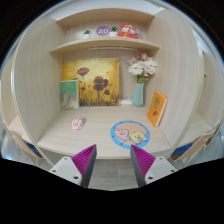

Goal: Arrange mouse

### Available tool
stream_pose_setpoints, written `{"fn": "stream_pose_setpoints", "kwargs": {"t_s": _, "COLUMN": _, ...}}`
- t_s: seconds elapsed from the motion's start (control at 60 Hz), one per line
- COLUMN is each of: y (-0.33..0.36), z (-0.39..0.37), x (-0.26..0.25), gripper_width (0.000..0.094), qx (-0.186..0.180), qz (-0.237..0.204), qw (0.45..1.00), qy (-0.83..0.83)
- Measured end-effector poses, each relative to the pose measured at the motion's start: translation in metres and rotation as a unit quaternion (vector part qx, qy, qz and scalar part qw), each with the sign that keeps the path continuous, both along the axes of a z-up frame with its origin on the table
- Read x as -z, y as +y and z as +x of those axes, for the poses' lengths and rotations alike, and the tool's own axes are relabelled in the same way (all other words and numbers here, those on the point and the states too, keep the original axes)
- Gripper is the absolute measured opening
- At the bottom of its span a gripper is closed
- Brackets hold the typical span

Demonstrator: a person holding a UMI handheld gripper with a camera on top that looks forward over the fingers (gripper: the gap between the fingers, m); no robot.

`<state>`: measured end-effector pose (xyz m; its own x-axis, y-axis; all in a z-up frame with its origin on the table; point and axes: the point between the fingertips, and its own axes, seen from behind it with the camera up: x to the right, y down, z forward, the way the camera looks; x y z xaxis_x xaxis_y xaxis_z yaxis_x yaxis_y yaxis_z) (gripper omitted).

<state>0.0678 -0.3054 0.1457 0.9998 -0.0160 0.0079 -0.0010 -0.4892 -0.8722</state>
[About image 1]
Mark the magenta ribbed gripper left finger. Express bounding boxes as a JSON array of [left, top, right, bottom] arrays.
[[48, 143, 98, 188]]

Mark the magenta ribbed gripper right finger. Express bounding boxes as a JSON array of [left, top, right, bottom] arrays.
[[129, 144, 178, 188]]

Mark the round blue cartoon mouse pad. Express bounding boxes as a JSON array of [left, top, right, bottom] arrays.
[[111, 120, 150, 149]]

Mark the pink computer mouse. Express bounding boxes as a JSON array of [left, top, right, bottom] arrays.
[[72, 117, 85, 130]]

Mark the orange book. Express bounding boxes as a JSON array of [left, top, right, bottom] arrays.
[[147, 91, 168, 127]]

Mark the wooden chair right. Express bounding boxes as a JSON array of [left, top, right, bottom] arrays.
[[169, 123, 222, 164]]

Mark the wooden chair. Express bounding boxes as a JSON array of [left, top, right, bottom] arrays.
[[2, 123, 43, 163], [169, 123, 222, 164]]

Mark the wooden chair left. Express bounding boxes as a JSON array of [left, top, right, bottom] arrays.
[[2, 123, 43, 163]]

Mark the white power strip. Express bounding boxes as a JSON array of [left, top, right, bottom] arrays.
[[120, 96, 132, 105]]

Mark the light blue vase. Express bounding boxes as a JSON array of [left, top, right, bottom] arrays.
[[132, 83, 143, 108]]

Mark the green and cream book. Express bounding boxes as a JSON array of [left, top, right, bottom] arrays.
[[60, 80, 79, 110]]

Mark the yellow poppy flower painting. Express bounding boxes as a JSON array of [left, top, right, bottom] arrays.
[[62, 58, 119, 106]]

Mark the wooden desk cubicle with shelves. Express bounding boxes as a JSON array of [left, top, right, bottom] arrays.
[[11, 8, 203, 159]]

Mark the pink and white flower bouquet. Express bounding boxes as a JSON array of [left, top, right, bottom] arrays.
[[127, 53, 157, 84]]

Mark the small potted plant left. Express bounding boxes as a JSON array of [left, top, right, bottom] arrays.
[[83, 30, 92, 39]]

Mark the small potted plant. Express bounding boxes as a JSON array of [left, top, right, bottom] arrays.
[[109, 26, 118, 37], [83, 30, 92, 39]]

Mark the round purple number sign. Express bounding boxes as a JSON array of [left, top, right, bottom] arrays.
[[96, 26, 110, 36]]

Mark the red plush toy figure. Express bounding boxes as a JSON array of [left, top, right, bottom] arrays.
[[118, 24, 141, 39]]

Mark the small potted plant right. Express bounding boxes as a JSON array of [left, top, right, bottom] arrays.
[[109, 26, 118, 37]]

